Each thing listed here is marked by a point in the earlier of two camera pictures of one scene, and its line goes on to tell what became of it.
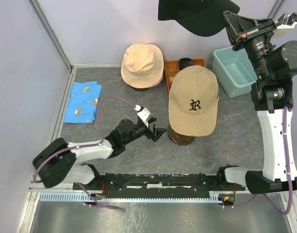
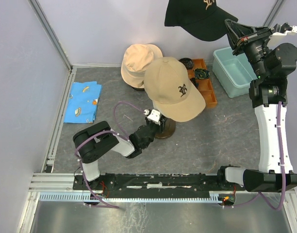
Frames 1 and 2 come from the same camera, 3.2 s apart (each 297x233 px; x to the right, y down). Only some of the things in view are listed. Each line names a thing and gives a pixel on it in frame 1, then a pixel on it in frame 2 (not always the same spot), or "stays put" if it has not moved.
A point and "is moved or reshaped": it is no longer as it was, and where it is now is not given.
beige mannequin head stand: [179, 139] -> [168, 128]
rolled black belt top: [185, 62] stays put
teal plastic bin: [234, 71] stays put
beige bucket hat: [142, 65] stays put
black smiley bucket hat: [140, 89] stays put
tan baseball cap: [193, 101] -> [167, 84]
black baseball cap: [201, 18] is moved or reshaped
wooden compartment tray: [172, 68] -> [205, 85]
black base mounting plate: [158, 183] stays put
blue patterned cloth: [82, 103] stays put
